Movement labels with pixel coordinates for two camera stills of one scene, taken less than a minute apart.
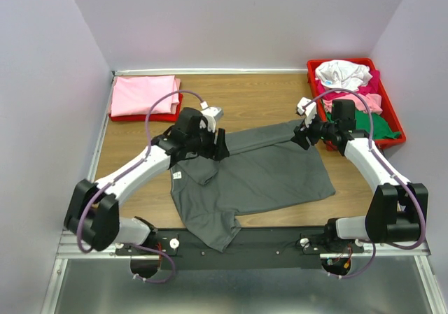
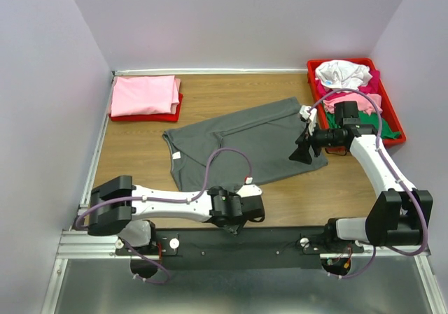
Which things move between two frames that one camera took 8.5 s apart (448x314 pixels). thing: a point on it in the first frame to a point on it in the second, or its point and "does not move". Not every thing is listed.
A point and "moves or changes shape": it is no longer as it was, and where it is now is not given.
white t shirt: (343, 75) does not move
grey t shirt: (264, 169) moves or changes shape
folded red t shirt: (157, 117) does not move
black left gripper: (220, 152) to (235, 229)
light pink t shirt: (374, 102) does not move
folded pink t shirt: (135, 95) does not move
